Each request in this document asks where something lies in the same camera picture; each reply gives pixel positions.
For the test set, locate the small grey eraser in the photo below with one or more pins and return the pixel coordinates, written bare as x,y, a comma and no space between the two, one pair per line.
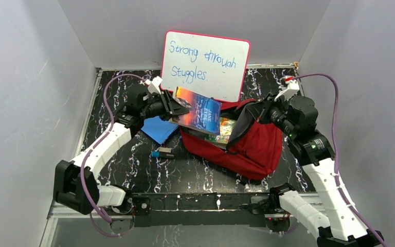
166,150

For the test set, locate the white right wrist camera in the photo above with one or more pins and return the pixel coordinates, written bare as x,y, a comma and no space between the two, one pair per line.
291,89

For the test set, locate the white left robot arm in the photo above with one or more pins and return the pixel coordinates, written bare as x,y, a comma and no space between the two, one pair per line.
75,183

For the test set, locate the red student backpack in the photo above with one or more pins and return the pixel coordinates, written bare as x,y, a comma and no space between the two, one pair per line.
253,150

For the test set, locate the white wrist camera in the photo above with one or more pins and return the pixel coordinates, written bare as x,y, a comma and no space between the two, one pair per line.
291,89
153,85

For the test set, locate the Jane Eyre paperback book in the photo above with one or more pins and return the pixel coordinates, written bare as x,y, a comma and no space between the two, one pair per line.
203,112

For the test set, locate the green treehouse book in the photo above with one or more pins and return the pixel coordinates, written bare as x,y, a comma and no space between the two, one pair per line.
226,127

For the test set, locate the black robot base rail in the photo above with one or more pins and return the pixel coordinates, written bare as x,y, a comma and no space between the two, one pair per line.
160,209

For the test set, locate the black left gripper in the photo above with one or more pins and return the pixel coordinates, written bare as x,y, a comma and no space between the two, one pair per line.
167,108

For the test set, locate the blue notebook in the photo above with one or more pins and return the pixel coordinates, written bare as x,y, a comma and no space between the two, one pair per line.
158,130

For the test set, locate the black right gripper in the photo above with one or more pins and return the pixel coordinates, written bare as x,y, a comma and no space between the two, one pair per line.
266,106

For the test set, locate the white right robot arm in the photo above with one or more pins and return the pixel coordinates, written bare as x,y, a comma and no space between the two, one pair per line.
340,224

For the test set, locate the pink framed whiteboard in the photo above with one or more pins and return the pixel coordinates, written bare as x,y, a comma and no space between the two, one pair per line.
212,66

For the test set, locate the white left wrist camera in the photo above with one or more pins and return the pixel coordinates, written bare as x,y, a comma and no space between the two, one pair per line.
153,85

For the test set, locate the black blue marker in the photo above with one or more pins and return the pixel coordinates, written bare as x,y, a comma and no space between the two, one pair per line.
159,154

